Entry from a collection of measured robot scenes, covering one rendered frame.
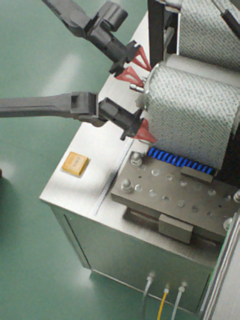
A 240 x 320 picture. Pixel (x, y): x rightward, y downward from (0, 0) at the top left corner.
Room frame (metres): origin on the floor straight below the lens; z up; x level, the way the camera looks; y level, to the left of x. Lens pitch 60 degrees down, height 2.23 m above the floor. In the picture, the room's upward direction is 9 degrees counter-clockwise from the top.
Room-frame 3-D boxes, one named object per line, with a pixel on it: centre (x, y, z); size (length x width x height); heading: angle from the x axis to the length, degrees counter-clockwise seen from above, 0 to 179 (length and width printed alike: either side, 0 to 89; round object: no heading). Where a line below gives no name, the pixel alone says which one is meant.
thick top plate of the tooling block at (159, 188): (0.54, -0.16, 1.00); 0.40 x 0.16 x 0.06; 58
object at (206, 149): (0.66, -0.20, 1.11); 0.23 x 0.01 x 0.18; 58
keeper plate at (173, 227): (0.45, -0.13, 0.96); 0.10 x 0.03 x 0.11; 58
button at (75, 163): (0.77, 0.16, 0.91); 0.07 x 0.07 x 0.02; 58
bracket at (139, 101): (0.83, -0.11, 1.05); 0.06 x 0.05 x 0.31; 58
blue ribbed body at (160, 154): (0.64, -0.18, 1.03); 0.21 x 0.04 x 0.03; 58
